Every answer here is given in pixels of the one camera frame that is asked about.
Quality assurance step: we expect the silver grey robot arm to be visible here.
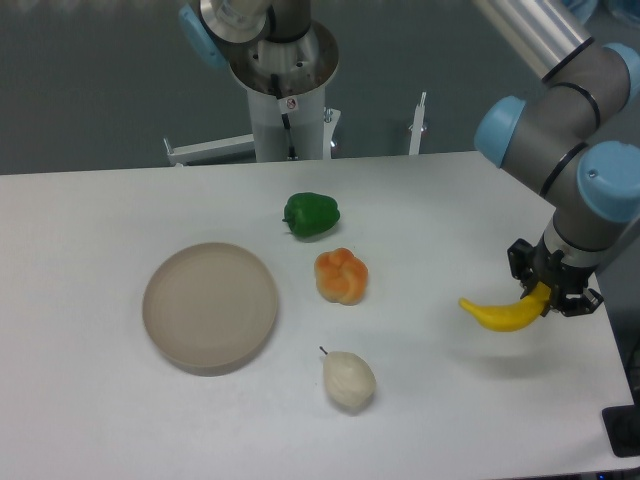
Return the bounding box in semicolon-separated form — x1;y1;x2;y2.
178;1;639;316

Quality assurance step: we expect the black device at table edge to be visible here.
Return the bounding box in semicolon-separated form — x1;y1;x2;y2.
602;405;639;458

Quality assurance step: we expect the beige round plate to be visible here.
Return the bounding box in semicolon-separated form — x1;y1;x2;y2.
142;242;279;376

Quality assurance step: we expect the yellow banana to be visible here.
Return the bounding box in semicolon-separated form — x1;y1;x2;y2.
458;283;551;333

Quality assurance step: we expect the black cable on pedestal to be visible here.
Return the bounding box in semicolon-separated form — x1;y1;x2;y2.
269;72;299;161

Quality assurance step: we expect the green bell pepper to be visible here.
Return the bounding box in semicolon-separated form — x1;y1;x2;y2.
282;192;341;239

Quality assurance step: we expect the white left base bracket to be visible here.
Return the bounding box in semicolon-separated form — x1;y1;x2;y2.
163;134;255;166

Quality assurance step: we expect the white right base bracket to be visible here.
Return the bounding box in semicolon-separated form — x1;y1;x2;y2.
408;91;427;155

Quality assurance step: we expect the orange bread roll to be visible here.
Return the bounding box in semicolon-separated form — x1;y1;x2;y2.
314;248;369;305

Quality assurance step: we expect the pale white pear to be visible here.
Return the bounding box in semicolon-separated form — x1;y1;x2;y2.
319;346;377;414

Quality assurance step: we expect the white base bracket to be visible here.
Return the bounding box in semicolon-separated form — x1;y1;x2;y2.
408;91;427;155
163;134;255;166

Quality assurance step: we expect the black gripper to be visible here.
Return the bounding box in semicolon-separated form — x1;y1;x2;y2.
507;237;603;317

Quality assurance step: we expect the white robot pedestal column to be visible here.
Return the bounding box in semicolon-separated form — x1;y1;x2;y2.
231;21;339;163

